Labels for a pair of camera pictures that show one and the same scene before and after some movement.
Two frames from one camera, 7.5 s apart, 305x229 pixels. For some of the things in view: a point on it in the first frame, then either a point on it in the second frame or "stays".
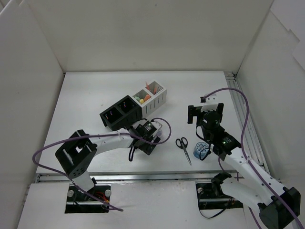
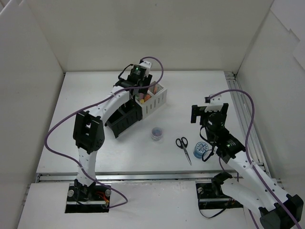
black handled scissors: x=182 y=144 stays
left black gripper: x=147 y=147 -> x=147 y=78
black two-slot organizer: x=123 y=114 stays
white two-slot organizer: x=151 y=97 stays
